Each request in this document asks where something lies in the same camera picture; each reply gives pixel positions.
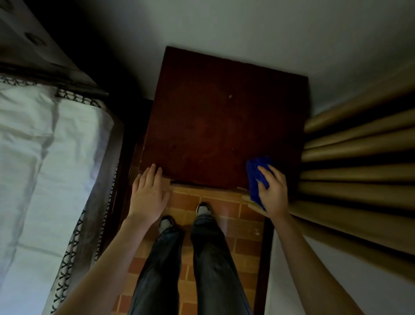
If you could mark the person's left hand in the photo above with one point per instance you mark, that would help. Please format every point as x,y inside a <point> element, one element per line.
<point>147,198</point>

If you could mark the person's right hand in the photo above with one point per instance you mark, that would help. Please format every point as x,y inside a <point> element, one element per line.
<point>275,198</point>

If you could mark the person's left thumb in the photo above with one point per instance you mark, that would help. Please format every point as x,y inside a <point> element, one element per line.
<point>166,196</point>

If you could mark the person's left little finger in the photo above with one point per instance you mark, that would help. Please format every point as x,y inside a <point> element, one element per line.
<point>136,181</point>

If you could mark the person's right thumb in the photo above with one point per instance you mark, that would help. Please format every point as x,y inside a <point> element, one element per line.
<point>260,189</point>

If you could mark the person's right middle finger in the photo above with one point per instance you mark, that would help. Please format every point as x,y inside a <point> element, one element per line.
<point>277,173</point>

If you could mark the person's left middle finger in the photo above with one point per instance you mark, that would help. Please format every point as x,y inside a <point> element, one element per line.
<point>150,173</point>

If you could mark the blue cleaning cloth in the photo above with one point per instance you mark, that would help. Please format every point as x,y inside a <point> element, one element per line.
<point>253,175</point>

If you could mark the person's right forearm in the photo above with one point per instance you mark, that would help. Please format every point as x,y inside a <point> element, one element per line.
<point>311,269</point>

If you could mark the person's left forearm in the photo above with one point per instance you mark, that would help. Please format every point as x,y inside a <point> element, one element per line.
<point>103,269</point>

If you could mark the black and white left shoe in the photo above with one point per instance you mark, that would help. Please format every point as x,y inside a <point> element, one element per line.
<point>166,224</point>

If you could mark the black and white shoe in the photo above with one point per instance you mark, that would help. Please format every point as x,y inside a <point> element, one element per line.
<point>166,224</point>
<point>204,209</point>

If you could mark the black and white right shoe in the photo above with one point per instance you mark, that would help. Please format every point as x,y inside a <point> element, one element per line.
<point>204,209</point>

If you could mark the dark red wooden bedside table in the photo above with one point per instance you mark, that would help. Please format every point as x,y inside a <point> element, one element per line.
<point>220,120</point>

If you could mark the beige pleated curtain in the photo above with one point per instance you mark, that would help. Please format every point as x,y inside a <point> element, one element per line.
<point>356,188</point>

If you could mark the grey bedspread with lattice trim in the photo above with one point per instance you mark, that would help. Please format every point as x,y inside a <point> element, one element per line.
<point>79,240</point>

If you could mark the dark blue jeans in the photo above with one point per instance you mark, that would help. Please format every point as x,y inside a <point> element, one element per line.
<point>214,266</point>

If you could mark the white bedsheet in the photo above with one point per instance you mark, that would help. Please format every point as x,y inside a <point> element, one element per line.
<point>42,178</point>

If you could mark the dark tufted headboard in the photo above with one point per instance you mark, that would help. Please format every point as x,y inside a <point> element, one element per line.
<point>35,48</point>

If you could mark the dark wooden bed frame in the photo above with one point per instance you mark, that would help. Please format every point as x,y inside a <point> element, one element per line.
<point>118,181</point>

